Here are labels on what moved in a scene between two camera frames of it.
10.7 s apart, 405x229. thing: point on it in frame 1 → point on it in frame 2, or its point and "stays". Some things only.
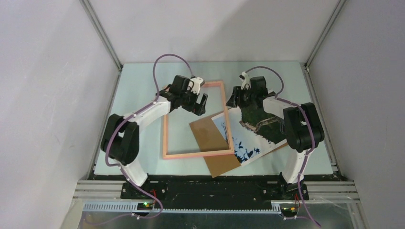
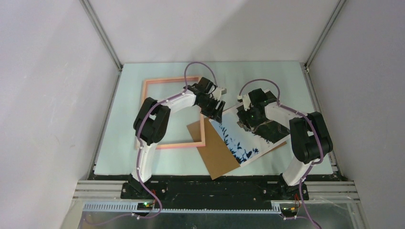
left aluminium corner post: [102, 34] stays
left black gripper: [196, 108] → [216, 115]
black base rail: [213, 191] stays
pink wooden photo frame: [231, 150] → [199, 145]
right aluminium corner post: [324, 34] stays
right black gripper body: [246, 96] → [250, 116]
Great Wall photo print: [254, 131] stays
